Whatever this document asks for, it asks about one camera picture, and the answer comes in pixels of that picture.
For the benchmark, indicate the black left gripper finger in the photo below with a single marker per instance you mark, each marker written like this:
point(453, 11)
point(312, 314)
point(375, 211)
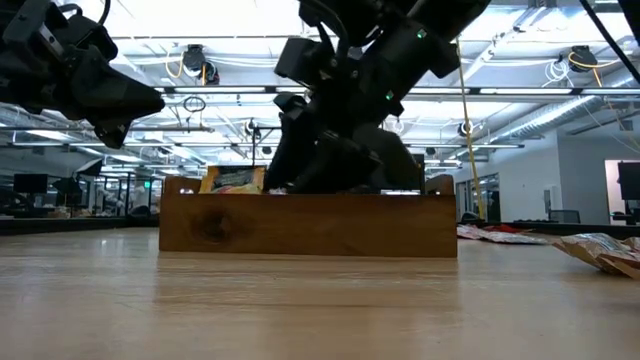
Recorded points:
point(115, 90)
point(114, 132)

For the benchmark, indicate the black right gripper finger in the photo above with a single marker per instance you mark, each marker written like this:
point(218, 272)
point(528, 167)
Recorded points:
point(290, 145)
point(340, 165)

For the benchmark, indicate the wooden three-compartment tray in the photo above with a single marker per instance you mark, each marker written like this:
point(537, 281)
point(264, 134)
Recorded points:
point(310, 225)

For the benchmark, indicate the red tea packet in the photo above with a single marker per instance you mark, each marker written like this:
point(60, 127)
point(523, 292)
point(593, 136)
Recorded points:
point(505, 229)

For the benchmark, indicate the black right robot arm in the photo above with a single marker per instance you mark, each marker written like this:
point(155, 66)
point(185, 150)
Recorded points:
point(440, 20)

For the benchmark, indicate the black mesh computer case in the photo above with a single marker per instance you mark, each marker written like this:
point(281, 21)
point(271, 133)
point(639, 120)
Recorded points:
point(422, 170)

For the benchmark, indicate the long ceiling light bar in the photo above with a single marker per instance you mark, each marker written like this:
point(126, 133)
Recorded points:
point(225, 90)

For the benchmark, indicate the black monitor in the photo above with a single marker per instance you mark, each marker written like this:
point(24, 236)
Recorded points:
point(629, 180)
point(30, 183)

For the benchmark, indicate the black office chair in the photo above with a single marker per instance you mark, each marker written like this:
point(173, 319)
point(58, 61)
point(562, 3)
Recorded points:
point(565, 216)

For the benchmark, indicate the silver ventilation duct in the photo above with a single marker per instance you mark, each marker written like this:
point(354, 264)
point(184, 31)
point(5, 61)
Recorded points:
point(550, 117)

